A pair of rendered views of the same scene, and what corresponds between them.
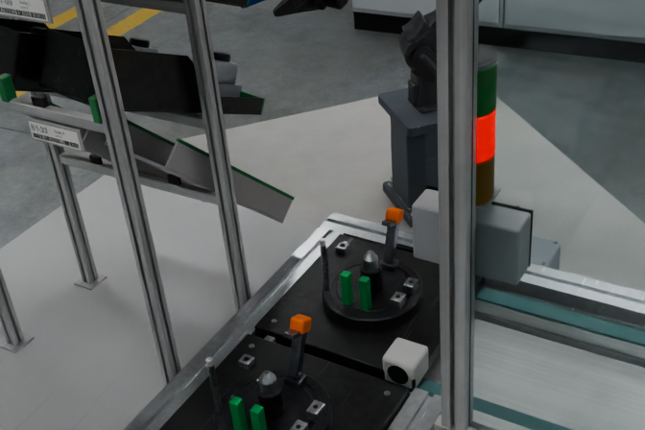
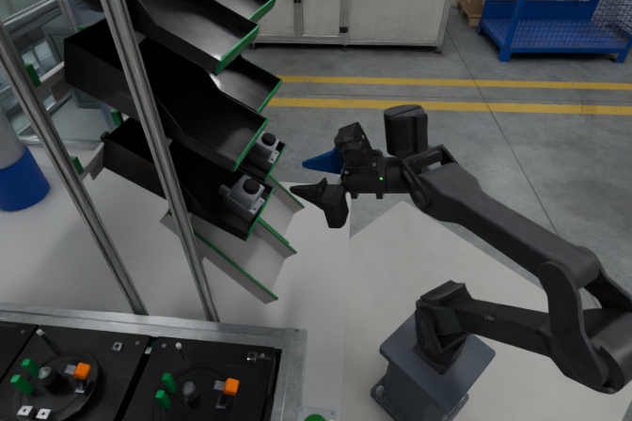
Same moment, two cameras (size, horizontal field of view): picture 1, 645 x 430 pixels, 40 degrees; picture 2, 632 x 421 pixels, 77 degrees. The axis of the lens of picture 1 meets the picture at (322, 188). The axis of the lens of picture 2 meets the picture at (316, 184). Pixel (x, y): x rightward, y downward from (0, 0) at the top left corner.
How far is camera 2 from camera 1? 1.11 m
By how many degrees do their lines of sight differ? 50
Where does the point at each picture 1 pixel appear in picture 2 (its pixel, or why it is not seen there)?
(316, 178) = (402, 296)
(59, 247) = not seen: hidden behind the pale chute
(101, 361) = (182, 267)
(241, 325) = (168, 327)
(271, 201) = (254, 288)
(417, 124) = (390, 350)
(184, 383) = (110, 320)
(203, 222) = (321, 254)
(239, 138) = (423, 229)
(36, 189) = (466, 160)
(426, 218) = not seen: outside the picture
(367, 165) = not seen: hidden behind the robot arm
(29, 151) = (490, 140)
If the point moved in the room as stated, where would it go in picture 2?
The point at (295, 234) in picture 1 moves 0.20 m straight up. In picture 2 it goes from (328, 312) to (330, 260)
